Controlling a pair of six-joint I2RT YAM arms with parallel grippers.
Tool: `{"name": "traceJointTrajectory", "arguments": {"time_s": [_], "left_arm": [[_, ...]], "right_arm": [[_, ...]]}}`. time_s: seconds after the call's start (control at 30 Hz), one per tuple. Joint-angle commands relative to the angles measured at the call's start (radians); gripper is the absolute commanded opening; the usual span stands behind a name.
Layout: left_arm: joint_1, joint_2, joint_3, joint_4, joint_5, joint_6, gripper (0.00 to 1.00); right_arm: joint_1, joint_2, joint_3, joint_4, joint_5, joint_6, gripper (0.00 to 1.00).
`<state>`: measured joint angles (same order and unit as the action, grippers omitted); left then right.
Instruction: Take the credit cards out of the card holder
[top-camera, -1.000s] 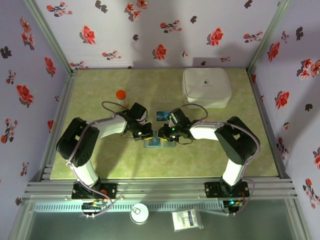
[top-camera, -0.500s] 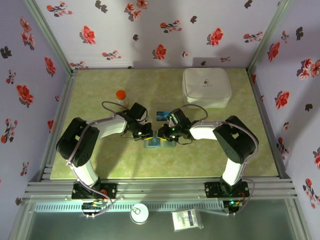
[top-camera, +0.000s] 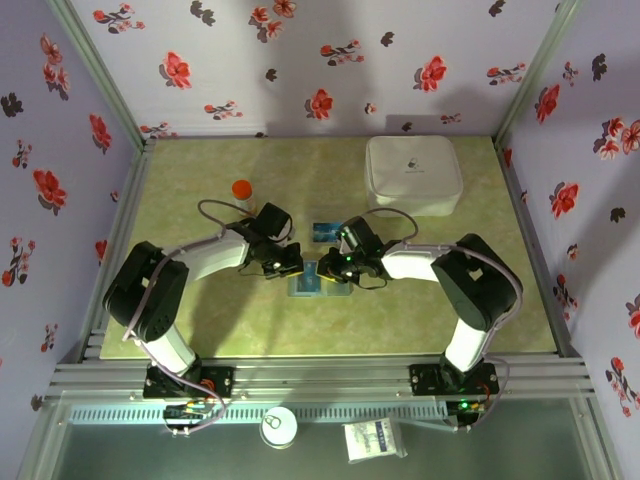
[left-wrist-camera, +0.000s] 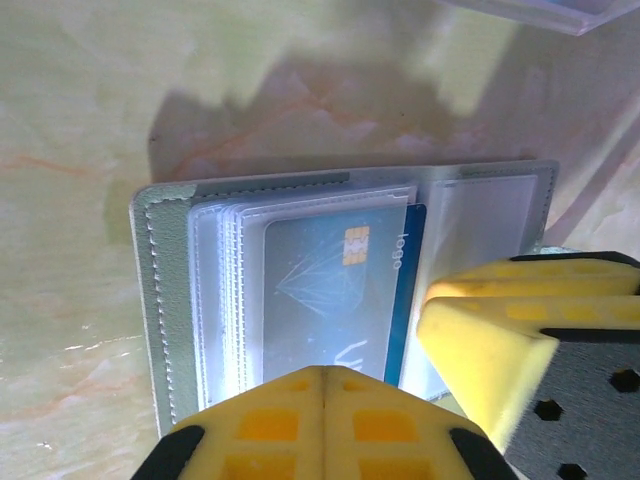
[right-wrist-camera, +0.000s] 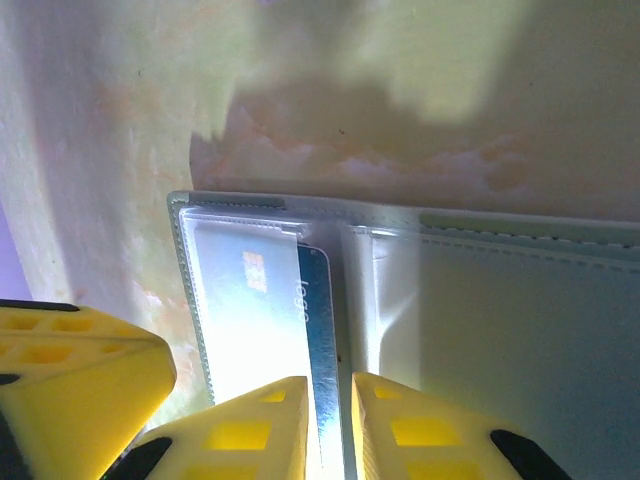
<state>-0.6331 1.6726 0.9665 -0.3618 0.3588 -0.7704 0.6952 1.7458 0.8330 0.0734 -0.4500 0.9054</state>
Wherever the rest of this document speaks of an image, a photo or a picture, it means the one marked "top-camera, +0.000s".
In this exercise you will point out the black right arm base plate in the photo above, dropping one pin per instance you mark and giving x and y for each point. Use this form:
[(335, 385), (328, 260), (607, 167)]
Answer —
[(425, 380)]

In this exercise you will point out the white round tin can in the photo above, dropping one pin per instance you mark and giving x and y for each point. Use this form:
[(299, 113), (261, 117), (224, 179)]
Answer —
[(279, 427)]

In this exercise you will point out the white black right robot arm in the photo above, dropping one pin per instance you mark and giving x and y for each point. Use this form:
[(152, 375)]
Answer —
[(410, 262)]

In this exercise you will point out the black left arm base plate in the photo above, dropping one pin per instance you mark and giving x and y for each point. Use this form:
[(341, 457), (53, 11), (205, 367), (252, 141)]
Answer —
[(220, 380)]

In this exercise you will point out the white zip pouch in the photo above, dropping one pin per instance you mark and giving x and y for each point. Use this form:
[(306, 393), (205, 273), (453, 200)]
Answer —
[(415, 175)]

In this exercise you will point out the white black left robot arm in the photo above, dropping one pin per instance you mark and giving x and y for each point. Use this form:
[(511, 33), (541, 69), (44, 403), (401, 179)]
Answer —
[(215, 255)]

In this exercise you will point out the aluminium frame post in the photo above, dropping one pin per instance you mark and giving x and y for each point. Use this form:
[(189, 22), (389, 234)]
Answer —
[(537, 70), (101, 70)]

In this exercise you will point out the sage green card holder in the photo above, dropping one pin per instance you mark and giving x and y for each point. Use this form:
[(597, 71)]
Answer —
[(345, 291)]

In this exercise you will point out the aluminium front frame rail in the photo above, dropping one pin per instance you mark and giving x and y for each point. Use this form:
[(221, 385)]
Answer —
[(320, 377)]

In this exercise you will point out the aluminium side frame rail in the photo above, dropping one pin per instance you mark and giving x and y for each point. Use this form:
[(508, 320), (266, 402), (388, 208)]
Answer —
[(120, 232), (516, 180)]

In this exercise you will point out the orange lid pill bottle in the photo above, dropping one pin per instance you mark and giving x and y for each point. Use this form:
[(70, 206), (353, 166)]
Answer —
[(242, 189)]

